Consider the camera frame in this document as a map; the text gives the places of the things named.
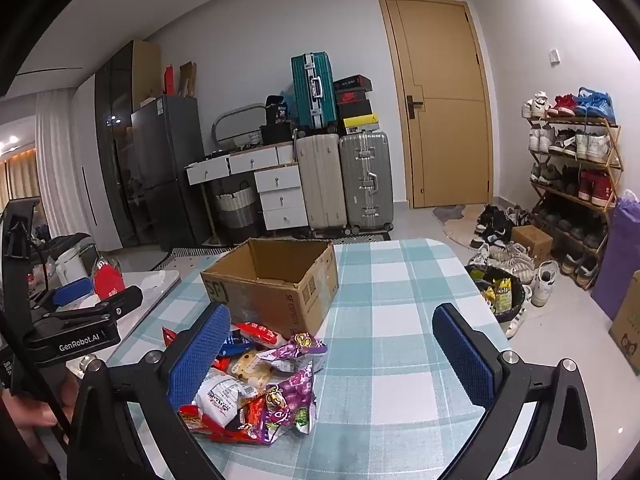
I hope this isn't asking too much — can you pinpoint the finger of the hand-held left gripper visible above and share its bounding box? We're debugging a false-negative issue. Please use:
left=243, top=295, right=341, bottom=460
left=37, top=285, right=144, bottom=333
left=30, top=277, right=96, bottom=313

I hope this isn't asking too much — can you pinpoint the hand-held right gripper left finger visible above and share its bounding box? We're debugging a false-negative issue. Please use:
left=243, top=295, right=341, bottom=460
left=67, top=302, right=233, bottom=480

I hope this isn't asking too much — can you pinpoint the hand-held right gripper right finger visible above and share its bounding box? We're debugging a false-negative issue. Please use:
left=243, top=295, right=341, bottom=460
left=432, top=302, right=597, bottom=480

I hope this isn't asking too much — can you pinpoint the red barcode snack packet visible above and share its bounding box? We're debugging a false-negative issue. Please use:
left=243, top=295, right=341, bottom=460
left=161, top=326, right=187, bottom=356

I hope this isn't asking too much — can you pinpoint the blue cookie packet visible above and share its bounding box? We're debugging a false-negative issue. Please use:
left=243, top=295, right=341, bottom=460
left=220, top=332, right=256, bottom=359

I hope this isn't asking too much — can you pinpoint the white and black chip packet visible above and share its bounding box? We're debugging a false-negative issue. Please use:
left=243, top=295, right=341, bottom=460
left=192, top=367, right=258, bottom=418

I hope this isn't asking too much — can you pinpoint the clear bread packet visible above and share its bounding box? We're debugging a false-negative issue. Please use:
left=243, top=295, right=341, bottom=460
left=227, top=350, right=274, bottom=387

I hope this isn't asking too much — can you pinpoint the red striped snack packet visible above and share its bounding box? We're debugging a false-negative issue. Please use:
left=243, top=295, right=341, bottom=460
left=179, top=402, right=222, bottom=433

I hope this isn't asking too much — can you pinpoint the white and red snack packet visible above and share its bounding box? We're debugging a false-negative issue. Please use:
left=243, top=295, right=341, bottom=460
left=235, top=321, right=286, bottom=349

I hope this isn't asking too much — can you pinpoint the red and yellow snack packet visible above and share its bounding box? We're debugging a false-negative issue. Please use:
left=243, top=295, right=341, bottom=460
left=210, top=392, right=281, bottom=445

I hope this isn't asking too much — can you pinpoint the purple cartoon candy packet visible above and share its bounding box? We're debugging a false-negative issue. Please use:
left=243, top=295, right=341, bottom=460
left=257, top=332, right=328, bottom=376

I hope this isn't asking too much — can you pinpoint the brown cardboard box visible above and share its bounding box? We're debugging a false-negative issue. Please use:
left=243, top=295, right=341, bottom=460
left=200, top=238, right=340, bottom=337

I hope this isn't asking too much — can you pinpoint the person's left hand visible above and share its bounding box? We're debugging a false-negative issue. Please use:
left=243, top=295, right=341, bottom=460
left=0, top=389, right=68, bottom=431

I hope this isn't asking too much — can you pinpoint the white kettle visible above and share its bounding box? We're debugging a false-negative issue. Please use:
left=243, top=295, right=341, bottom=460
left=55, top=249, right=98, bottom=286

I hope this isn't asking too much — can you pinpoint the white tissue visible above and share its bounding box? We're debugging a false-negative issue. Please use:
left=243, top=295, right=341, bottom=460
left=140, top=271, right=173, bottom=293

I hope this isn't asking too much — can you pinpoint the dark bag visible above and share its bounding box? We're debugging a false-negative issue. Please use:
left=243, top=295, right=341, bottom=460
left=36, top=232, right=98, bottom=262

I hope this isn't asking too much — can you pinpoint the black trash bin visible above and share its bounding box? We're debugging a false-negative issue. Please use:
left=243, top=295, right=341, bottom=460
left=465, top=265, right=532, bottom=329

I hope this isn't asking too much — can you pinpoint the white high-top sneaker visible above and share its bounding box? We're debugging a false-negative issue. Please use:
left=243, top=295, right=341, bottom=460
left=531, top=260, right=560, bottom=307

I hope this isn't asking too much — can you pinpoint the pile of shoes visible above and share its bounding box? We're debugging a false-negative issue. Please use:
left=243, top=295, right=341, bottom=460
left=469, top=205, right=536, bottom=283

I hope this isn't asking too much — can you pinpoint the white curtain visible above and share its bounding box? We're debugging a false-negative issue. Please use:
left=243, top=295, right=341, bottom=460
left=34, top=92, right=98, bottom=241

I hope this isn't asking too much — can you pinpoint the round door mat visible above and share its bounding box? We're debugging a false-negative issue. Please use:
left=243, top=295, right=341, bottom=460
left=432, top=204, right=501, bottom=249

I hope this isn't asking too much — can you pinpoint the small cardboard box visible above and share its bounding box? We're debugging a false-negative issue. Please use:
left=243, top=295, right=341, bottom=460
left=511, top=225, right=554, bottom=269

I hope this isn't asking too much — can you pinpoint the dark grey refrigerator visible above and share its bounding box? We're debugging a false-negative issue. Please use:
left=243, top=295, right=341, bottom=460
left=131, top=95, right=212, bottom=252

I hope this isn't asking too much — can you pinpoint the dark glass cabinet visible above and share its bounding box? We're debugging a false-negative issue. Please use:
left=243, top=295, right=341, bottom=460
left=94, top=40, right=162, bottom=250

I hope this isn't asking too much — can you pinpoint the woven laundry basket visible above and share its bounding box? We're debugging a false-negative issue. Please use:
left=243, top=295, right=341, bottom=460
left=215, top=184, right=259, bottom=232

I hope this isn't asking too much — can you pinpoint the cat print cardboard box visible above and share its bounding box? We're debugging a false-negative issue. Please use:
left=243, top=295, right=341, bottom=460
left=608, top=270, right=640, bottom=377

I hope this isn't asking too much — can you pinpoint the purple bag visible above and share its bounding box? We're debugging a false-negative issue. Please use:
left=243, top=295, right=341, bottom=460
left=592, top=196, right=640, bottom=322

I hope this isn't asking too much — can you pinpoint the white drawer desk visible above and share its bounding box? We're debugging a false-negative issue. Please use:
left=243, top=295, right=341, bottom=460
left=186, top=142, right=309, bottom=232

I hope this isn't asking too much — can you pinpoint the silver suitcase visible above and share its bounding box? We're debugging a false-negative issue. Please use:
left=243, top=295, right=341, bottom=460
left=340, top=131, right=394, bottom=234

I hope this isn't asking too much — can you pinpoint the beige suitcase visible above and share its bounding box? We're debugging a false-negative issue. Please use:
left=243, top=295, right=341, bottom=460
left=295, top=134, right=347, bottom=232

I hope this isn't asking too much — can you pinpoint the oval mirror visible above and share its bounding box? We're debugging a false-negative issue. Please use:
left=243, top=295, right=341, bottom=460
left=211, top=102, right=266, bottom=152

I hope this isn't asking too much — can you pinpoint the flat cardboard piece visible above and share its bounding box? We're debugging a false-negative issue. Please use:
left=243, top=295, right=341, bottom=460
left=179, top=61, right=198, bottom=99

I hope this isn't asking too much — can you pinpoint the wooden shoe rack with shoes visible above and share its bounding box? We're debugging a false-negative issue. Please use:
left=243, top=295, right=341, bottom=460
left=521, top=87, right=617, bottom=287

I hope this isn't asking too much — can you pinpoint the bamboo shoe rack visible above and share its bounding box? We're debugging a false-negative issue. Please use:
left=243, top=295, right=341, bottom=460
left=525, top=110, right=624, bottom=290

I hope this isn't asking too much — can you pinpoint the black bag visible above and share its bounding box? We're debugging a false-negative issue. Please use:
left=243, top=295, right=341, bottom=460
left=261, top=95, right=294, bottom=145

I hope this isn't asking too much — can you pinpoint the yellow and black shoe box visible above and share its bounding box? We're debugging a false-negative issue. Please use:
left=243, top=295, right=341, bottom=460
left=341, top=115, right=381, bottom=136

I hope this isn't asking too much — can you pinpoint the wooden door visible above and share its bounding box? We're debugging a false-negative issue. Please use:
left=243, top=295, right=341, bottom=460
left=378, top=0, right=494, bottom=209

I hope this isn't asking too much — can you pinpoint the plain black shoe box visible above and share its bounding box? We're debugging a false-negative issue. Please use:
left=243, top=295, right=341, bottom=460
left=337, top=102, right=374, bottom=121

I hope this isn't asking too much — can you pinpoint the teal suitcase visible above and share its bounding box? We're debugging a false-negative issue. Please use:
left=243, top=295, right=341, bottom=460
left=291, top=52, right=337, bottom=131

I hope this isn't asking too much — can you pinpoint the black shoe box red label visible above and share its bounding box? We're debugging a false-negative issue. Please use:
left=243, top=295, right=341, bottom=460
left=334, top=76, right=373, bottom=94

